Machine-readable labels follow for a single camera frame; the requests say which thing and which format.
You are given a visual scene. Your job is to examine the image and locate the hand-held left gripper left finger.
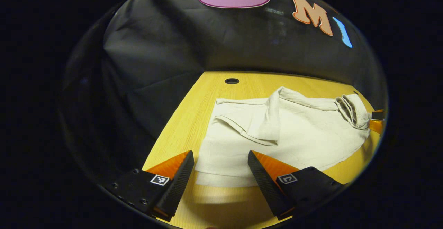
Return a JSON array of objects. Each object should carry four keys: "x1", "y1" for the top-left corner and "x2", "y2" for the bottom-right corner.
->
[{"x1": 104, "y1": 150, "x2": 195, "y2": 222}]

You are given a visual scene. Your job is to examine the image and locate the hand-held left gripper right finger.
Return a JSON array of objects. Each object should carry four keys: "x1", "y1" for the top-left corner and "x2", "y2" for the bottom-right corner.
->
[{"x1": 247, "y1": 150, "x2": 346, "y2": 221}]

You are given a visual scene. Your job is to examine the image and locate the white jeans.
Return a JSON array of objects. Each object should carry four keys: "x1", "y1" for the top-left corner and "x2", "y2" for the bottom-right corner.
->
[{"x1": 195, "y1": 86, "x2": 371, "y2": 189}]

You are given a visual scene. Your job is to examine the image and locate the black backdrop cloth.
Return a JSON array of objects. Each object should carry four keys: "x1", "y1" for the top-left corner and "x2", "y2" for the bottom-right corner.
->
[{"x1": 59, "y1": 0, "x2": 388, "y2": 188}]

